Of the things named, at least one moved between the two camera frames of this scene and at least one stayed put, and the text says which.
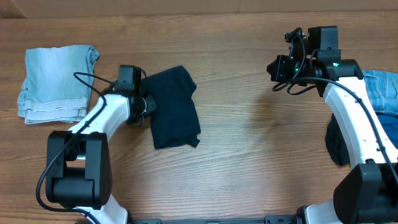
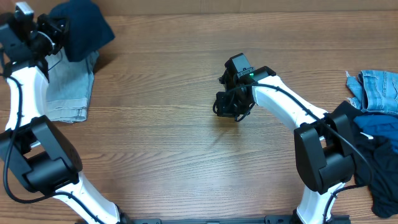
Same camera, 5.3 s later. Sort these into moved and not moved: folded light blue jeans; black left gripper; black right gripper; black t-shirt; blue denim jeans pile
Moved: black right gripper; black left gripper; black t-shirt
Not moved: blue denim jeans pile; folded light blue jeans
